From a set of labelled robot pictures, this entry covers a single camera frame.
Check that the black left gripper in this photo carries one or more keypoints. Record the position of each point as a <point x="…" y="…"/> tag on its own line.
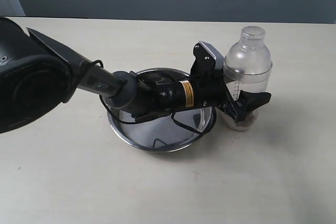
<point x="209" y="89"/>

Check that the clear plastic shaker bottle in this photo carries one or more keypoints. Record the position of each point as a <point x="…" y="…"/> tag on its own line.
<point x="247" y="67"/>

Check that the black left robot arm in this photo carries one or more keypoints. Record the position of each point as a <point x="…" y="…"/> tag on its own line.
<point x="38" y="73"/>

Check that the round stainless steel plate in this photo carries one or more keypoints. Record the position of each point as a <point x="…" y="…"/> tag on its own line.
<point x="162" y="135"/>

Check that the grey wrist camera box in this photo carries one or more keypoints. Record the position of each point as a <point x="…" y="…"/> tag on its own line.
<point x="214" y="53"/>

